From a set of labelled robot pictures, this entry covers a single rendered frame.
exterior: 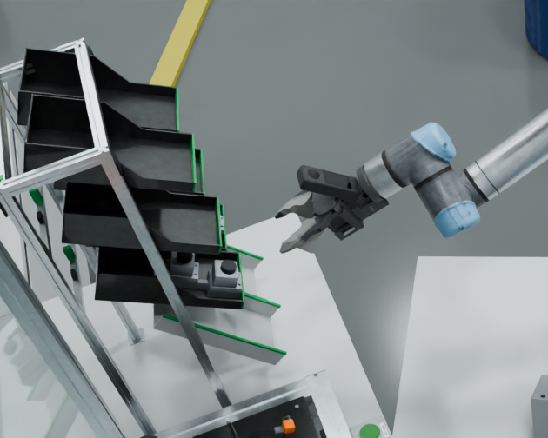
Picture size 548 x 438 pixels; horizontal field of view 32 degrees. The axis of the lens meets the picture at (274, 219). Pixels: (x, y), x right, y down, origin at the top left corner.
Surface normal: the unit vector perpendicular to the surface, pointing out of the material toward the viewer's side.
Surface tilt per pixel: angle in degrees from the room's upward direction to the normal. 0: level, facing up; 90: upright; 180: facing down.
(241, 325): 45
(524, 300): 0
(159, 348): 0
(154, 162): 25
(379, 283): 0
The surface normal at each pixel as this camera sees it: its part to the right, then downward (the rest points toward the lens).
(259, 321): 0.52, -0.64
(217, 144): -0.23, -0.68
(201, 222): 0.20, -0.71
